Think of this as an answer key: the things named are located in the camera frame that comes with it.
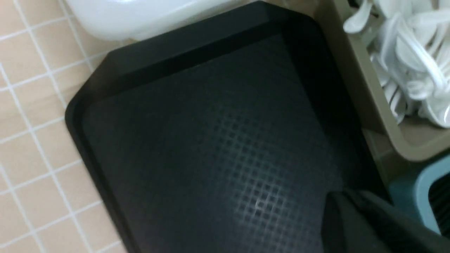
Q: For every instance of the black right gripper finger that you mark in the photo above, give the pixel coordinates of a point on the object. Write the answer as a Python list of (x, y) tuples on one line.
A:
[(361, 222)]

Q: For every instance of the blue chopstick bin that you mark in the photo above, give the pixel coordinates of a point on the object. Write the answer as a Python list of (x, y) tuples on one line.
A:
[(423, 193)]

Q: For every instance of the beige spoon bin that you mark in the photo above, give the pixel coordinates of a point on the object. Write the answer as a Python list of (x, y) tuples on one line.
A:
[(414, 139)]

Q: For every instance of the black plastic serving tray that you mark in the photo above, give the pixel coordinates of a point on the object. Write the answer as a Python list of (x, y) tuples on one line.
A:
[(223, 136)]

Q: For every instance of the pile of white spoons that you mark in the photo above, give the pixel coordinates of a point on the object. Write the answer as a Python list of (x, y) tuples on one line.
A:
[(408, 46)]

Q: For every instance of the large translucent white plastic bin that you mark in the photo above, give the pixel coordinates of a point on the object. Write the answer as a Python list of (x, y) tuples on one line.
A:
[(114, 20)]

